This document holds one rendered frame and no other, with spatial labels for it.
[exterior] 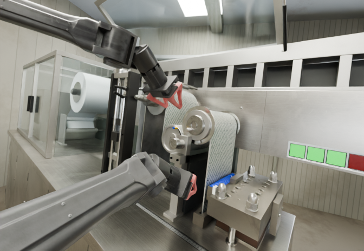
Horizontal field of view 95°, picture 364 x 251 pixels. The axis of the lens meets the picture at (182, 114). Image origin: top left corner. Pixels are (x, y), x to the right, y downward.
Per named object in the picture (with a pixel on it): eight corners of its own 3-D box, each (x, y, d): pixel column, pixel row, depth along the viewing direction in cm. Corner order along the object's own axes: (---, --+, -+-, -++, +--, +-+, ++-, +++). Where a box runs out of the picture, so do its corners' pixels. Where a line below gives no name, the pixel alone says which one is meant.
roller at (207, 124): (182, 137, 66) (185, 109, 66) (213, 134, 87) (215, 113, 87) (207, 143, 59) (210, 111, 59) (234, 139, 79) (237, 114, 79)
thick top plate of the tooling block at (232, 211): (206, 213, 55) (208, 195, 55) (246, 182, 86) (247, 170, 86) (258, 242, 45) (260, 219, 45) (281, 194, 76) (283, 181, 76)
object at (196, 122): (206, 122, 59) (196, 139, 61) (209, 122, 60) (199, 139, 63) (192, 111, 63) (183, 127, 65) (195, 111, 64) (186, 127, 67)
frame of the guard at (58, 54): (14, 130, 179) (21, 65, 178) (74, 129, 224) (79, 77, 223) (43, 159, 105) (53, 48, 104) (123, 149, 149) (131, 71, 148)
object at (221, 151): (203, 190, 61) (209, 139, 60) (229, 175, 79) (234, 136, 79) (205, 190, 60) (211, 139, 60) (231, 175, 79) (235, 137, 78)
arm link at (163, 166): (160, 164, 36) (151, 147, 40) (136, 185, 36) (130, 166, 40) (176, 173, 41) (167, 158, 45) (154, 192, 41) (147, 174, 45)
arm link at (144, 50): (132, 52, 38) (150, 39, 40) (120, 53, 43) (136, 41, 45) (148, 77, 42) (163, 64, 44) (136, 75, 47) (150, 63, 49)
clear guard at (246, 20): (99, 4, 114) (99, 4, 114) (142, 65, 146) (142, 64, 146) (267, -111, 48) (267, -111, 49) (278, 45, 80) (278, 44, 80)
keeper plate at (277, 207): (268, 233, 58) (272, 202, 57) (274, 220, 65) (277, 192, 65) (277, 237, 56) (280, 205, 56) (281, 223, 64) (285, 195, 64)
